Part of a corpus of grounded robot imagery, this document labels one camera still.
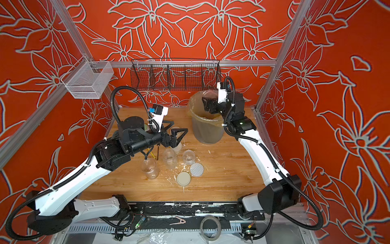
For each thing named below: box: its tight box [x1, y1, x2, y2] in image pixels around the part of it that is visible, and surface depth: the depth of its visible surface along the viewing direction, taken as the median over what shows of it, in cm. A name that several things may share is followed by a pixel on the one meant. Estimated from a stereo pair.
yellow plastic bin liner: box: [187, 89, 225, 127], surface depth 79 cm
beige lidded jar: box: [182, 149, 196, 166], surface depth 90 cm
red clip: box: [169, 216, 187, 226], surface depth 71 cm
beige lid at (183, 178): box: [176, 171, 191, 187], surface depth 84 cm
